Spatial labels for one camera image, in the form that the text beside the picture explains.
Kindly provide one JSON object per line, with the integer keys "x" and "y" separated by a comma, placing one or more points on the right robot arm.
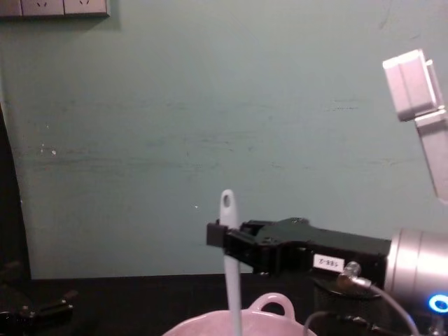
{"x": 413, "y": 259}

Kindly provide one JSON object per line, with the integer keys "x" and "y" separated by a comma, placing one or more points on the grey wall socket panel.
{"x": 52, "y": 7}

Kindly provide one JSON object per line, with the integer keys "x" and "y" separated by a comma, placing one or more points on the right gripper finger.
{"x": 215, "y": 234}
{"x": 259, "y": 259}

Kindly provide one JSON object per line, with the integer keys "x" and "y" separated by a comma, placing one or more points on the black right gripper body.
{"x": 332, "y": 245}

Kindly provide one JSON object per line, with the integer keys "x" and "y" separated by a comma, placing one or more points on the black hanging cloth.
{"x": 10, "y": 210}

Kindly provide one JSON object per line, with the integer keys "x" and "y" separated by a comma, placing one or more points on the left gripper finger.
{"x": 49, "y": 305}
{"x": 10, "y": 270}

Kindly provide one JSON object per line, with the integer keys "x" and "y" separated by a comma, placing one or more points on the black table cloth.
{"x": 140, "y": 308}

